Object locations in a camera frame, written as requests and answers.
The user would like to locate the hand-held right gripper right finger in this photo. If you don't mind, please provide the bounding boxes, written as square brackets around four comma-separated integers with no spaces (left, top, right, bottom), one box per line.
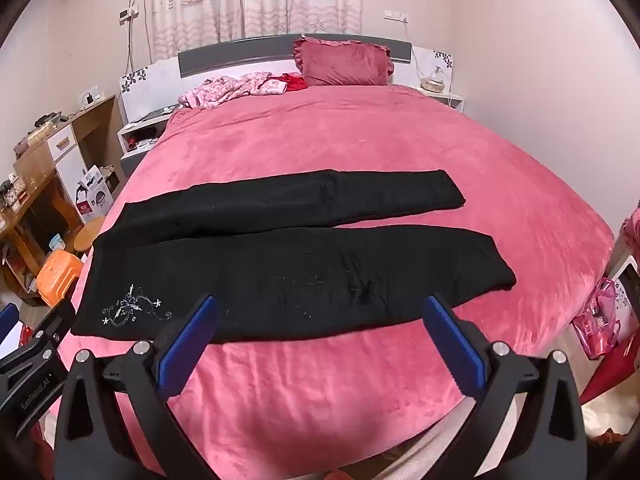
[422,295,588,480]

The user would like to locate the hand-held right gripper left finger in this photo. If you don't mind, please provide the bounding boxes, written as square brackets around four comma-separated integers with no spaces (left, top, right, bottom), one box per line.
[54,294,221,480]

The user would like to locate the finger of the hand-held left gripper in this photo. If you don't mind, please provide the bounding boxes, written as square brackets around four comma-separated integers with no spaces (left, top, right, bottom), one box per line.
[20,299,77,357]
[0,304,20,357]

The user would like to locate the black pants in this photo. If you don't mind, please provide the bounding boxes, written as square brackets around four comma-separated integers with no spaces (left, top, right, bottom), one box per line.
[71,169,517,345]

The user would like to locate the orange plastic stool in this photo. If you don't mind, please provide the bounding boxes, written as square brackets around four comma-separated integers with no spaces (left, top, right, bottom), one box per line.
[36,251,85,307]

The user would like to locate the round wooden stool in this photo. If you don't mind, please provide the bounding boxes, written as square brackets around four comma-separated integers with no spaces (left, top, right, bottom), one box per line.
[74,216,107,254]

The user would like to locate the white cardboard box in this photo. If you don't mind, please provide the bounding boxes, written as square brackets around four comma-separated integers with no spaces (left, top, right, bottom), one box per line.
[75,165,119,224]

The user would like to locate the pink plastic bag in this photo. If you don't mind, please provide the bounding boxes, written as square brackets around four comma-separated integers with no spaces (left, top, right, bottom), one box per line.
[572,280,624,360]

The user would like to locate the red cloth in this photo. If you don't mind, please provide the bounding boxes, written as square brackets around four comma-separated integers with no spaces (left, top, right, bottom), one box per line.
[580,330,640,406]

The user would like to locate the wooden desk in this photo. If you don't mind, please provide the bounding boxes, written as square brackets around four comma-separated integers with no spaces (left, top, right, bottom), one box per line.
[0,95,126,307]

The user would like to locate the white nightstand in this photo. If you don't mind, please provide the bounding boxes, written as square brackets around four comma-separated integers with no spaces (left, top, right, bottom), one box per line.
[412,82,465,113]
[117,105,177,177]

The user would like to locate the pink bed blanket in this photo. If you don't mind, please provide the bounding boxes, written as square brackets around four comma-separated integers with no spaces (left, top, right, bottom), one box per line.
[56,82,616,480]

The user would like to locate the pink floral clothing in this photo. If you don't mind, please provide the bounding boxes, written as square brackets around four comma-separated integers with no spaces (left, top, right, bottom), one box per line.
[181,72,288,110]

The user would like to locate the red clothing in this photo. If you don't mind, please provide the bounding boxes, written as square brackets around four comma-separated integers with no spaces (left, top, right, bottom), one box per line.
[270,72,308,93]

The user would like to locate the grey and white headboard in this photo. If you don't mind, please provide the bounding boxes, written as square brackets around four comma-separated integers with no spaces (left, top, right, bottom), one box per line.
[120,34,456,111]

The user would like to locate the dark pink ruffled pillow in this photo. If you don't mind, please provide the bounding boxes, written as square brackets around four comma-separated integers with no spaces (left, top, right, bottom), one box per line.
[293,36,396,87]

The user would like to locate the white printed curtain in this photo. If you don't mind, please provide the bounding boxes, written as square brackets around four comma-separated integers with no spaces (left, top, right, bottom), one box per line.
[151,0,363,61]

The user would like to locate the white cable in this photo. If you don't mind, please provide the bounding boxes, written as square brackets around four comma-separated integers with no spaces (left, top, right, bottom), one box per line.
[126,0,154,67]

